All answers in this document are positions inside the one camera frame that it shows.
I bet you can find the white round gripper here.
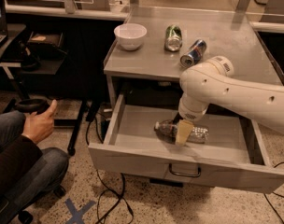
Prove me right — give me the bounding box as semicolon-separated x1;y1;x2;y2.
176;94;208;146

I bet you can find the clear plastic water bottle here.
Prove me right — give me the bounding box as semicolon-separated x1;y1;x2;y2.
154;119;209;146

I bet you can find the black handheld controller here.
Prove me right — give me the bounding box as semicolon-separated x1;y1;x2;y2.
15;99;50;114

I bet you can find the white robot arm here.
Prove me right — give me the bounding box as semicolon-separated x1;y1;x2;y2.
178;56;284;134

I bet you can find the dark sleeved forearm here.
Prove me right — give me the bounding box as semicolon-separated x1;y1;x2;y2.
0;135;42;197

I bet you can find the grey open top drawer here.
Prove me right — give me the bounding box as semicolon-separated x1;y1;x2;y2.
89;95;284;193

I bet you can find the grey counter cabinet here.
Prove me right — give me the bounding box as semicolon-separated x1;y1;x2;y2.
104;7;284;104

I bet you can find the person's hand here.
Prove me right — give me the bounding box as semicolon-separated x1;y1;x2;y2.
21;100;57;144

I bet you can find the blue energy drink can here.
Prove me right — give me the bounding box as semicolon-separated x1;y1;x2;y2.
180;39;206;68

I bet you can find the green soda can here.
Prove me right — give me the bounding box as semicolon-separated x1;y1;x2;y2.
164;25;182;51

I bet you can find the white ceramic bowl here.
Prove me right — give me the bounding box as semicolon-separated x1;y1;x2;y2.
114;23;147;50

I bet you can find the dark box on shelf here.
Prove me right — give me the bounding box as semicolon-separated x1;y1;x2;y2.
27;33;64;49

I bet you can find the person's jeans leg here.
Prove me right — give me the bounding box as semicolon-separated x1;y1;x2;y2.
0;111;68;224

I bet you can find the black side table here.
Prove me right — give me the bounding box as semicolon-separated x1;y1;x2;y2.
0;23;89;157

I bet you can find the black drawer handle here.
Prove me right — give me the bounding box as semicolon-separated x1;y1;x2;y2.
168;163;202;178

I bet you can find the black floor cable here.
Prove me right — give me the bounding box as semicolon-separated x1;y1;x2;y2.
85;109;135;224

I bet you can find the black cable at right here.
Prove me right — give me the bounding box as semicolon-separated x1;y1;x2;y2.
263;161;284;224

